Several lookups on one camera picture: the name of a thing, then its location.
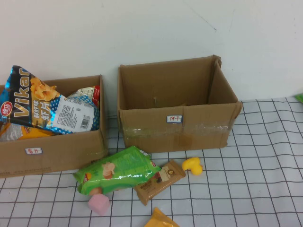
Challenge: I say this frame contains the tall cardboard box with tape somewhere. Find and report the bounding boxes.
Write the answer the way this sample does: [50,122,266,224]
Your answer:
[117,54,243,154]

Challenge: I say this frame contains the orange chips bag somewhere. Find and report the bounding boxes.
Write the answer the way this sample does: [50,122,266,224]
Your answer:
[0,122,57,142]

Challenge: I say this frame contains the red and white snack bag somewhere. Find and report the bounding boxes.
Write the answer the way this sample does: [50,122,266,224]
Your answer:
[67,85,101,106]

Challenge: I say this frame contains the brown wafer bar packet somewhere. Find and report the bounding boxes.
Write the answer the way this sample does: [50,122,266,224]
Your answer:
[134,159,187,206]

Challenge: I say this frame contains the green snack bag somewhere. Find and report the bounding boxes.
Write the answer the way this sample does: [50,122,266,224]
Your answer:
[72,145,162,196]

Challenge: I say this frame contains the low cardboard box F2 print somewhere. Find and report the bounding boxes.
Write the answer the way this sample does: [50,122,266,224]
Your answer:
[0,74,109,179]

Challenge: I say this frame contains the white label on low box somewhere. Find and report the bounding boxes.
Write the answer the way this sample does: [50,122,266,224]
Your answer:
[25,147,43,156]

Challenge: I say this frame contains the blue polka-dot snack bag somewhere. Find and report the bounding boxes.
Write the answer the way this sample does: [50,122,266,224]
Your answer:
[51,94,101,135]

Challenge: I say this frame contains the white black-grid tablecloth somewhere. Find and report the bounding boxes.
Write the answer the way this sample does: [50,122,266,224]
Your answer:
[0,96,303,227]

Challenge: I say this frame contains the yellow rubber duck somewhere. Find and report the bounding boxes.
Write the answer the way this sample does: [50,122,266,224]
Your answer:
[181,157,204,176]

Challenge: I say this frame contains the pink foam cube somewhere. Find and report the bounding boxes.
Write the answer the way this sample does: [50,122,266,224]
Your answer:
[88,193,110,216]

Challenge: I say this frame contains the yellow-orange snack packet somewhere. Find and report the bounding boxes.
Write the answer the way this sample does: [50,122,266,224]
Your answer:
[144,207,180,227]

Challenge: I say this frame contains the white label on tall box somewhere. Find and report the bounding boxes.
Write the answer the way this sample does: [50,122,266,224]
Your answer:
[166,115,183,124]

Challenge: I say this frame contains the Vikar shrimp chips bag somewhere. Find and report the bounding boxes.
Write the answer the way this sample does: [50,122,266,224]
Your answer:
[0,65,66,135]

